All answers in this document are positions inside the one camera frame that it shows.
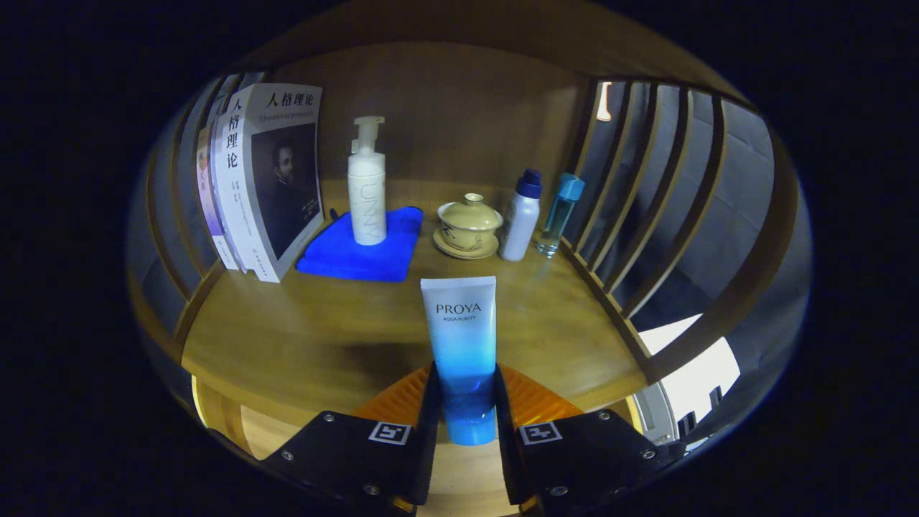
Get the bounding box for white pump bottle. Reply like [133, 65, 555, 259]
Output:
[347, 116, 388, 246]

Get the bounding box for white drawer unit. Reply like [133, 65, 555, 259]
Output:
[632, 314, 742, 446]

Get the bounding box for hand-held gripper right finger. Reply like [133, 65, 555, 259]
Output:
[494, 363, 683, 512]

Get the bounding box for purple book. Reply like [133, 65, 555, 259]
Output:
[195, 126, 241, 271]

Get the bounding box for white bottle with blue cap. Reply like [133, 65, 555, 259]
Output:
[498, 169, 543, 262]

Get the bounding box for blue and white cosmetic tube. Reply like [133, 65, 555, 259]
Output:
[420, 276, 498, 447]

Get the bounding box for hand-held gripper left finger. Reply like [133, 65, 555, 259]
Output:
[260, 363, 442, 507]

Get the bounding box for beige lidded tea cup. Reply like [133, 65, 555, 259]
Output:
[437, 192, 504, 252]

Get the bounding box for blue glass bottle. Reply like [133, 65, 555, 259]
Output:
[535, 173, 586, 259]

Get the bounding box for beige saucer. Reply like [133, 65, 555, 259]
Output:
[432, 228, 500, 260]

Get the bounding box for brown wooden countertop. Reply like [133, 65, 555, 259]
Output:
[179, 180, 650, 424]

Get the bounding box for brown wooden cabinet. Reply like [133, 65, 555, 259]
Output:
[126, 0, 812, 467]

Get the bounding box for thin white book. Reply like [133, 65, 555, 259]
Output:
[206, 93, 248, 272]

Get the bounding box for white portrait cover book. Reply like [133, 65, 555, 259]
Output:
[215, 83, 324, 284]

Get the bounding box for blue folded cloth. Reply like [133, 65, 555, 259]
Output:
[297, 206, 424, 283]

